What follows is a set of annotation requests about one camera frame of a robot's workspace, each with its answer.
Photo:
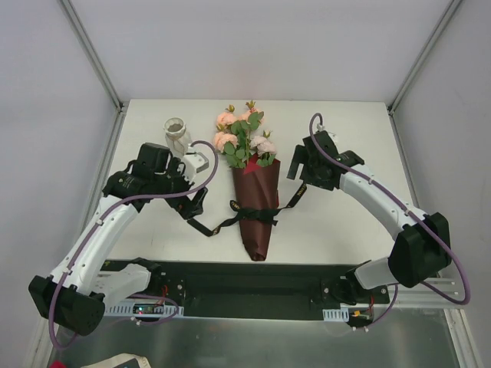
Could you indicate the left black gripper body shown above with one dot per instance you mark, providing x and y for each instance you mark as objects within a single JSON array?
[{"x": 184, "y": 205}]

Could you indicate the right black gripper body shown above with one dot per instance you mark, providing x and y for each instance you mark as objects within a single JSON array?
[{"x": 300, "y": 165}]

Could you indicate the brown red wrapping paper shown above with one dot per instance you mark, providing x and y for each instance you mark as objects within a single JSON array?
[{"x": 256, "y": 188}]

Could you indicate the pink artificial flower bunch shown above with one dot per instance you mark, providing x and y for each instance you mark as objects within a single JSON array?
[{"x": 237, "y": 137}]

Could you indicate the black ribbon with gold print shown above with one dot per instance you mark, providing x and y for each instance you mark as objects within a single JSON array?
[{"x": 266, "y": 216}]

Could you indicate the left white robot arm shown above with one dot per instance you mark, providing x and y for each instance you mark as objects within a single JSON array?
[{"x": 73, "y": 295}]

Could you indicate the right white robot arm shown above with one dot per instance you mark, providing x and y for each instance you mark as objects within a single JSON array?
[{"x": 420, "y": 240}]

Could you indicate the white ribbed ceramic vase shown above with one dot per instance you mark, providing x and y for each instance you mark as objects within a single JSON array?
[{"x": 177, "y": 136}]

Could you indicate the red object at bottom edge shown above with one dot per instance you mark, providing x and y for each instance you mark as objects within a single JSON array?
[{"x": 57, "y": 364}]

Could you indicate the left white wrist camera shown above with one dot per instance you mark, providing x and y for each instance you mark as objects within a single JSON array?
[{"x": 195, "y": 163}]

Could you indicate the right aluminium frame post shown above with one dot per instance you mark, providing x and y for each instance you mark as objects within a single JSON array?
[{"x": 431, "y": 42}]

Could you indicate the aluminium frame post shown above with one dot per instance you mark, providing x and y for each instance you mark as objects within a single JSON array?
[
  {"x": 431, "y": 42},
  {"x": 90, "y": 52}
]

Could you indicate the left white cable duct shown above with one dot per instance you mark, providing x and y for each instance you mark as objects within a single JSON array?
[{"x": 136, "y": 309}]

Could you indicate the white cable duct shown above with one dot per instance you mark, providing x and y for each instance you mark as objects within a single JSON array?
[
  {"x": 345, "y": 314},
  {"x": 136, "y": 309}
]

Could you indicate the right white cable duct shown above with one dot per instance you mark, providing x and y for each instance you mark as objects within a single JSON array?
[{"x": 345, "y": 314}]

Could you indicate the left aluminium frame post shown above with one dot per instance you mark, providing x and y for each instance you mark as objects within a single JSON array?
[{"x": 90, "y": 52}]

